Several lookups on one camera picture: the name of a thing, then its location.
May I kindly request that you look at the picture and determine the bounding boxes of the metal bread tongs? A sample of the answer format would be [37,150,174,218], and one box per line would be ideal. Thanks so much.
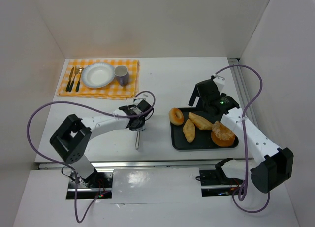
[135,131,141,150]

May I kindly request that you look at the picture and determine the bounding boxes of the glazed ring bagel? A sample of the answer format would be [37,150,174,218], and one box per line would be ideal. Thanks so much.
[169,108,184,126]

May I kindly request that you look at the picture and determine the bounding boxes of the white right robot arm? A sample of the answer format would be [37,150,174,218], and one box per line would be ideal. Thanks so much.
[189,79,293,194]

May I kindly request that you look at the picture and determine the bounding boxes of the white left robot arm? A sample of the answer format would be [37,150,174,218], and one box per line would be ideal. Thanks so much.
[50,99,153,186]

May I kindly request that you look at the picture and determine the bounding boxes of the long golden bread right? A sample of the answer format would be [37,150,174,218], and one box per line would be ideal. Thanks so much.
[189,112,213,130]

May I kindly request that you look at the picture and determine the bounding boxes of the long golden bread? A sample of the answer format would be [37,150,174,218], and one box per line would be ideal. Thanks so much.
[189,112,213,130]
[183,119,195,143]

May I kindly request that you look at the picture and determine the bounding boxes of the long golden bread left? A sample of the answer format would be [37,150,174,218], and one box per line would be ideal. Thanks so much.
[183,119,195,143]

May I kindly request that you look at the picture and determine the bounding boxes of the sugared flower pastry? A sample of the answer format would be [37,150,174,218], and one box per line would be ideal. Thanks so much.
[212,121,235,141]

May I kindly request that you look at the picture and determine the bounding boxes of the black plastic tray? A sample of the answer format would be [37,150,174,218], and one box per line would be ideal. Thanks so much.
[170,107,239,151]

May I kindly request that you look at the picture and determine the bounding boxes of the orange round bun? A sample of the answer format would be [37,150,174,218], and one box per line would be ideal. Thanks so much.
[211,131,236,147]

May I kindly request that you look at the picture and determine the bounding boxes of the yellow checkered cloth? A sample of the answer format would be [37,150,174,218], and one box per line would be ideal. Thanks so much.
[57,59,140,100]

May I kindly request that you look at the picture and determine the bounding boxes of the purple ceramic mug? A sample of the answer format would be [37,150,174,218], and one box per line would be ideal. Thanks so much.
[114,65,129,87]

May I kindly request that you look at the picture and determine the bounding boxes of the white blue-rimmed plate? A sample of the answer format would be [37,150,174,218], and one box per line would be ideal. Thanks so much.
[81,62,115,89]

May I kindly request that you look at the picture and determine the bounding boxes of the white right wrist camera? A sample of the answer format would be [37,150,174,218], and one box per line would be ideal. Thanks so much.
[211,74,225,93]

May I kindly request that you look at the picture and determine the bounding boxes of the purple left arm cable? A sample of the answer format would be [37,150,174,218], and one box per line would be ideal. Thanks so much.
[26,90,156,224]

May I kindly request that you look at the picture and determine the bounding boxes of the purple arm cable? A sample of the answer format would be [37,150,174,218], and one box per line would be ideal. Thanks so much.
[26,90,156,224]
[212,64,271,213]

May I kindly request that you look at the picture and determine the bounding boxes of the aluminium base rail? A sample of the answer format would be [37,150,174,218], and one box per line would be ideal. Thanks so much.
[36,158,254,170]

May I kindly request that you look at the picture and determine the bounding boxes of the gold spoon black handle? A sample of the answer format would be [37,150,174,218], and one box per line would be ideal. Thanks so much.
[75,67,84,92]

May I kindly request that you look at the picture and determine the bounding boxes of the black handled fork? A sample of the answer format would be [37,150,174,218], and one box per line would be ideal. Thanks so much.
[68,66,80,92]

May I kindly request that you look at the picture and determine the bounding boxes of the black handled knife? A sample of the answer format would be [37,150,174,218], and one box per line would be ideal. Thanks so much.
[65,67,74,92]

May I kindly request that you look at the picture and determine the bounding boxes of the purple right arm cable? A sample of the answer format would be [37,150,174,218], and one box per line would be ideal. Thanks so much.
[212,64,271,213]

